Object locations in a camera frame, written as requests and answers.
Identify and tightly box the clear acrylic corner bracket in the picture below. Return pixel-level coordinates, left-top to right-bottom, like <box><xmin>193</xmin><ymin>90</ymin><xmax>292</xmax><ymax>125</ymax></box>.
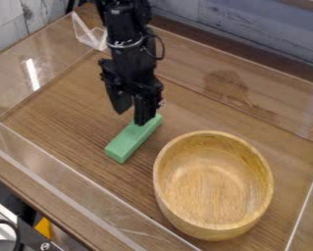
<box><xmin>71</xmin><ymin>12</ymin><xmax>107</xmax><ymax>52</ymax></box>

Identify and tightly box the brown wooden bowl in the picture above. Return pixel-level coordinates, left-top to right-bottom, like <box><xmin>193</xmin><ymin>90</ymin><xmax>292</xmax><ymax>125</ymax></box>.
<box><xmin>154</xmin><ymin>130</ymin><xmax>275</xmax><ymax>241</ymax></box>

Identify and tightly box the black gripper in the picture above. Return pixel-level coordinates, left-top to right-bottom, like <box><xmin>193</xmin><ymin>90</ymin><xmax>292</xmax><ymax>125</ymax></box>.
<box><xmin>98</xmin><ymin>38</ymin><xmax>163</xmax><ymax>126</ymax></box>

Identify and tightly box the black cable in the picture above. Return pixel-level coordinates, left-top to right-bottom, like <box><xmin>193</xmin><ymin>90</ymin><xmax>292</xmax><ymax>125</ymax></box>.
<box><xmin>143</xmin><ymin>32</ymin><xmax>166</xmax><ymax>62</ymax></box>

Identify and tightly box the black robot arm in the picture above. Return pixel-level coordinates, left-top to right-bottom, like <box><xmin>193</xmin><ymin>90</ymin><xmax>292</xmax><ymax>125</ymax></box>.
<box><xmin>95</xmin><ymin>0</ymin><xmax>165</xmax><ymax>126</ymax></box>

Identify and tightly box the yellow and black device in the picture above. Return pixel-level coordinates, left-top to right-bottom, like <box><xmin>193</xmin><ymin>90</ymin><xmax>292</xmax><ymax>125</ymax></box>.
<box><xmin>0</xmin><ymin>215</ymin><xmax>64</xmax><ymax>251</ymax></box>

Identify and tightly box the green rectangular block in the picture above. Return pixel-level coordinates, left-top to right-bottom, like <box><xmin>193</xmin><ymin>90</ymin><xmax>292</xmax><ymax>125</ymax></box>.
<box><xmin>105</xmin><ymin>114</ymin><xmax>162</xmax><ymax>164</ymax></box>

